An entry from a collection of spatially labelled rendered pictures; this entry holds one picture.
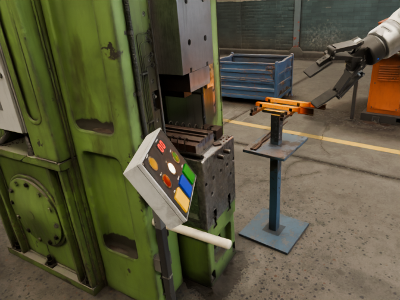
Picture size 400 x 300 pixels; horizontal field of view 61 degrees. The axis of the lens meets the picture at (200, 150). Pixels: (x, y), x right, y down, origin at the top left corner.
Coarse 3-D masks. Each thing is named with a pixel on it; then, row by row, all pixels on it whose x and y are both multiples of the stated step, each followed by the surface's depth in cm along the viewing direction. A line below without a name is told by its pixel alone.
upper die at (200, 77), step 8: (192, 72) 165; (200, 72) 171; (208, 72) 178; (160, 80) 173; (168, 80) 170; (176, 80) 168; (184, 80) 165; (192, 80) 166; (200, 80) 172; (208, 80) 179; (168, 88) 172; (176, 88) 169; (184, 88) 167; (192, 88) 167
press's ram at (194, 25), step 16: (160, 0) 149; (176, 0) 145; (192, 0) 155; (208, 0) 167; (160, 16) 152; (176, 16) 148; (192, 16) 157; (208, 16) 169; (160, 32) 155; (176, 32) 151; (192, 32) 159; (208, 32) 172; (160, 48) 159; (176, 48) 154; (192, 48) 161; (208, 48) 174; (160, 64) 163; (176, 64) 158; (192, 64) 163; (208, 64) 177
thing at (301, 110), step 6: (258, 102) 227; (264, 102) 226; (276, 108) 220; (282, 108) 217; (288, 108) 214; (294, 108) 212; (300, 108) 209; (306, 108) 207; (312, 108) 205; (306, 114) 208; (312, 114) 206
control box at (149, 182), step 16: (160, 128) 144; (144, 144) 135; (160, 144) 135; (144, 160) 117; (160, 160) 128; (128, 176) 117; (144, 176) 116; (160, 176) 122; (176, 176) 134; (144, 192) 119; (160, 192) 118; (192, 192) 140; (160, 208) 121; (176, 208) 121; (176, 224) 123
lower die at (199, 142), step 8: (176, 128) 199; (184, 128) 200; (192, 128) 199; (168, 136) 191; (176, 136) 190; (184, 136) 189; (192, 136) 188; (200, 136) 186; (208, 136) 189; (176, 144) 184; (192, 144) 181; (200, 144) 182; (208, 144) 191; (192, 152) 181; (200, 152) 184
